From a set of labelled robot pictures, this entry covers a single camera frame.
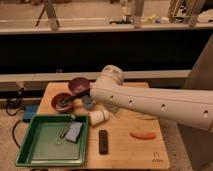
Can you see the red bowl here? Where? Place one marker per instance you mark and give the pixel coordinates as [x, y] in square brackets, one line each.
[55, 103]

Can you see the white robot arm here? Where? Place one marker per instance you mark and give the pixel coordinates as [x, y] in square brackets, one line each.
[193, 108]

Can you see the purple bowl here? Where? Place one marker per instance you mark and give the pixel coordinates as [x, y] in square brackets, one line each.
[79, 85]

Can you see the white paper cup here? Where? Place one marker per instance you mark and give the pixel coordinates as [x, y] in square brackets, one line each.
[98, 116]

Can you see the yellow banana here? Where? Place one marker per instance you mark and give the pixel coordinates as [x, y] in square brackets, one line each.
[145, 117]

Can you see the black remote control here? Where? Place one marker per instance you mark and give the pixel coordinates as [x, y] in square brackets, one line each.
[103, 142]

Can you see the blue sponge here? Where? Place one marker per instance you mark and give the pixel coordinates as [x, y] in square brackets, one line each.
[74, 129]

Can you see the pen in tray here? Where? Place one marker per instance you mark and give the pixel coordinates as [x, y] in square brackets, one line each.
[62, 135]

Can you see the orange carrot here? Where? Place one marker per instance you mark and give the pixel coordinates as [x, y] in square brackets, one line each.
[143, 136]

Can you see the wooden board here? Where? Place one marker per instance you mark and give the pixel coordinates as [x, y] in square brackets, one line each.
[124, 151]

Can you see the blue box on floor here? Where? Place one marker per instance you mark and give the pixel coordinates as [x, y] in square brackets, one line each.
[29, 112]

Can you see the green plastic tray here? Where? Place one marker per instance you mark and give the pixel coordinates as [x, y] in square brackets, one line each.
[43, 147]

